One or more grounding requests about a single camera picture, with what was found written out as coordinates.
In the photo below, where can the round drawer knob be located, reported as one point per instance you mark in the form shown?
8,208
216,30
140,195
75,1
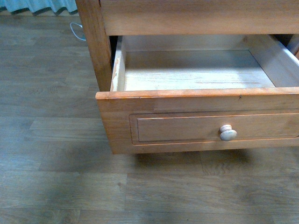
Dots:
227,133

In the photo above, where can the light blue curtain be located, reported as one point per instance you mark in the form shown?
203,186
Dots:
38,6

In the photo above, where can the wooden drawer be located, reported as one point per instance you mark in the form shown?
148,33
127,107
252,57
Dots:
172,93

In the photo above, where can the light wooden nightstand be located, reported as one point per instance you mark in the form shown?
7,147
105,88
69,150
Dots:
102,19

